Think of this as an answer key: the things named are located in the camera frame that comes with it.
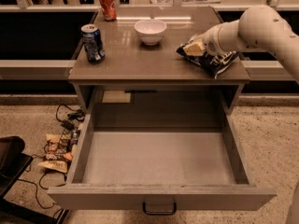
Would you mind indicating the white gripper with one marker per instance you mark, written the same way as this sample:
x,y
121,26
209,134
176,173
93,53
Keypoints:
x,y
209,43

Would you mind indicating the blue chip bag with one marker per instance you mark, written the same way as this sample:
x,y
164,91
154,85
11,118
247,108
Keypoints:
x,y
214,65

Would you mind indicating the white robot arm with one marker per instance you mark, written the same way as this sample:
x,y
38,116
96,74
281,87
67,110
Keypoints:
x,y
259,27

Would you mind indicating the grey cabinet with glossy top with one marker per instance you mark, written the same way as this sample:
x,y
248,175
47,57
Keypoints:
x,y
131,65

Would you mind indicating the open grey top drawer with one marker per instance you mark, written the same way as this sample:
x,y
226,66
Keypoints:
x,y
162,147

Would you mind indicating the white ceramic bowl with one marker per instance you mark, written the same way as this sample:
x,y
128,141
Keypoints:
x,y
150,31

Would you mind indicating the orange soda can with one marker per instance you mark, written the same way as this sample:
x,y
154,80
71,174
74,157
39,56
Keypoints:
x,y
108,9

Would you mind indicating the blue soda can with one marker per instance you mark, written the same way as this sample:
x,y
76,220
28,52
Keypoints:
x,y
92,43

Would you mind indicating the snack bags on floor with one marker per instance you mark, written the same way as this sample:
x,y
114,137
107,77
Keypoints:
x,y
60,150

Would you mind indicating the black chair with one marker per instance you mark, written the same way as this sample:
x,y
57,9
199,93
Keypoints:
x,y
13,162

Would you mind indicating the black drawer handle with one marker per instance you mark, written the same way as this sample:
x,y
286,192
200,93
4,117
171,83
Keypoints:
x,y
159,210

